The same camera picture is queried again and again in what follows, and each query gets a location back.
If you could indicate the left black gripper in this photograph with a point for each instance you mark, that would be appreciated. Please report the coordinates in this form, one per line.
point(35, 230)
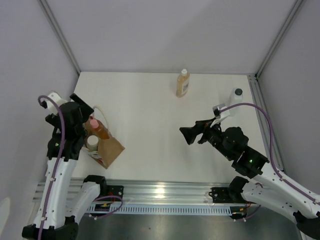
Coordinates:
point(85, 110)

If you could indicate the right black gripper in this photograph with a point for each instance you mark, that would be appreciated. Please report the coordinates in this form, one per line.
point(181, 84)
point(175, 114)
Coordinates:
point(190, 133)

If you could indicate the pink cap amber bottle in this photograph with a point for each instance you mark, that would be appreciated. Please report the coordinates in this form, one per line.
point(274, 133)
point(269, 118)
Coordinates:
point(95, 127)

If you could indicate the green liquid bottle white cap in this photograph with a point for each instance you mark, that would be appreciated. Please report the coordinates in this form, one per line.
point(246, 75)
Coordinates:
point(92, 142)

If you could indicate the white bottle grey cap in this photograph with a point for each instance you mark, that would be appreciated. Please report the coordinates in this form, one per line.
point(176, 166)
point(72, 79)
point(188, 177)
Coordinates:
point(235, 97)

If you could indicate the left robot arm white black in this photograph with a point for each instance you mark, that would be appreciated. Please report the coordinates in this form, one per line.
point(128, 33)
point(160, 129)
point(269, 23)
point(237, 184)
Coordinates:
point(56, 218)

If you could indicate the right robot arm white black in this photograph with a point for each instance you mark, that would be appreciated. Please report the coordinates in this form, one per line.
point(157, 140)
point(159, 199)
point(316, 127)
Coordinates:
point(257, 181)

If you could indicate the amber liquid bottle white cap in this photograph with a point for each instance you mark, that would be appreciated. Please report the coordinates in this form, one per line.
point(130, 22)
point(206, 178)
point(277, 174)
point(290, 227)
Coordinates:
point(182, 83)

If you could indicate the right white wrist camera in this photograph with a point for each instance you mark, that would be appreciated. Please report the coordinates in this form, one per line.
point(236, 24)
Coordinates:
point(220, 113)

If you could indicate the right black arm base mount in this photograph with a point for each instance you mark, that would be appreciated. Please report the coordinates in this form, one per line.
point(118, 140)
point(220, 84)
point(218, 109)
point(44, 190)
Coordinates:
point(223, 195)

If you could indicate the right side aluminium rail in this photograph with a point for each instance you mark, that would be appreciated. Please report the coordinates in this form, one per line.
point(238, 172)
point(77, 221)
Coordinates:
point(259, 100)

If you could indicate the aluminium mounting rail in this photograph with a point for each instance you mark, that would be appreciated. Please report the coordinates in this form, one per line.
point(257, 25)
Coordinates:
point(142, 192)

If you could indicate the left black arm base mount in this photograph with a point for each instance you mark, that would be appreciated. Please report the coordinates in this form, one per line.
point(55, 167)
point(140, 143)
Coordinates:
point(112, 192)

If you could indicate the white slotted cable duct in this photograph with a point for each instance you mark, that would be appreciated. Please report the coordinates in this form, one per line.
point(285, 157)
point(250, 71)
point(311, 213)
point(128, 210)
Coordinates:
point(148, 209)

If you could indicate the left aluminium frame post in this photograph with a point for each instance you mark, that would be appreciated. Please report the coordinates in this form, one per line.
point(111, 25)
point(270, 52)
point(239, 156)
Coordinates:
point(49, 15)

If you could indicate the aluminium frame post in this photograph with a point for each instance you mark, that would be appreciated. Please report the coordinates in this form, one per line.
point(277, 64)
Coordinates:
point(286, 25)
point(49, 15)

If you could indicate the right aluminium frame post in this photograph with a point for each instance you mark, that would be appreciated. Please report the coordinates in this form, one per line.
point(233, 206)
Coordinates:
point(286, 25)

